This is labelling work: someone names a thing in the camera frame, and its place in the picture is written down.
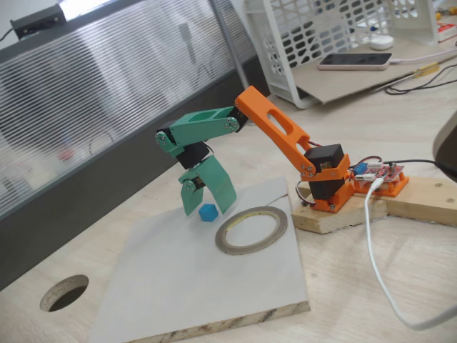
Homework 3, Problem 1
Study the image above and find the black power cable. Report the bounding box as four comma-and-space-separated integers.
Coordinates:
387, 158, 457, 183

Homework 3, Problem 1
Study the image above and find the tricolour servo wire harness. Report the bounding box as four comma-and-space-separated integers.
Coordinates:
296, 138, 324, 209

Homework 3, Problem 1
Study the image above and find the short wooden base block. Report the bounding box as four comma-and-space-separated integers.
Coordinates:
291, 182, 388, 235

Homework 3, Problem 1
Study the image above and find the pale pink charging cable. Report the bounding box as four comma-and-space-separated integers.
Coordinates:
390, 49, 457, 65

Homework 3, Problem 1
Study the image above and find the white topped chipboard panel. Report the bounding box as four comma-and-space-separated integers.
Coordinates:
88, 174, 311, 343

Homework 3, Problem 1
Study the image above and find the red controller board orange mount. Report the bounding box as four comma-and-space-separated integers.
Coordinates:
348, 156, 410, 198

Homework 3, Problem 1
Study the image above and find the white earbuds case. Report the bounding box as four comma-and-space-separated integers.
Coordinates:
368, 34, 396, 51

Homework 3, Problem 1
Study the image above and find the thin black desk cable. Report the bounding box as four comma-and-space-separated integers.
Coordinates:
383, 53, 457, 96

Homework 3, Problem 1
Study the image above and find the ribbed glass desk partition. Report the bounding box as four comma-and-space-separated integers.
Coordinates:
0, 0, 265, 290

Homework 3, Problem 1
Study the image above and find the long wooden base plank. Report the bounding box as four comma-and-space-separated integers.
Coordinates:
385, 174, 457, 227

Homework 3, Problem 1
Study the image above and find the grey ring of tape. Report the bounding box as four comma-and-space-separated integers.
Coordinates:
214, 206, 288, 256

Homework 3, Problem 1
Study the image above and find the white plastic lattice basket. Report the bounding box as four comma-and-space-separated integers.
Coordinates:
244, 0, 440, 110

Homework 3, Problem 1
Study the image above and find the brown cardboard sheet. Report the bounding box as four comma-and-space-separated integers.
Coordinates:
288, 34, 457, 106

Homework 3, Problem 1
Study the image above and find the smartphone with pink case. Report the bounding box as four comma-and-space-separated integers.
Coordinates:
317, 52, 393, 71

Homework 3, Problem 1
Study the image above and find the black box device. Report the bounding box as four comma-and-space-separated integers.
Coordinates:
9, 4, 66, 39

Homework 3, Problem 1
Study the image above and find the red and white book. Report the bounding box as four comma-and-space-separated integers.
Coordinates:
437, 21, 457, 44

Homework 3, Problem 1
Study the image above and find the thick white USB cable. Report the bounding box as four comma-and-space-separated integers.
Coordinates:
363, 177, 457, 332

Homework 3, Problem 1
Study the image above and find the grey rounded object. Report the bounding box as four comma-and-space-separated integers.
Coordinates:
431, 110, 457, 172

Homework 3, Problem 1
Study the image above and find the blue cube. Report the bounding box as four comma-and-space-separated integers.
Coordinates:
198, 203, 219, 223

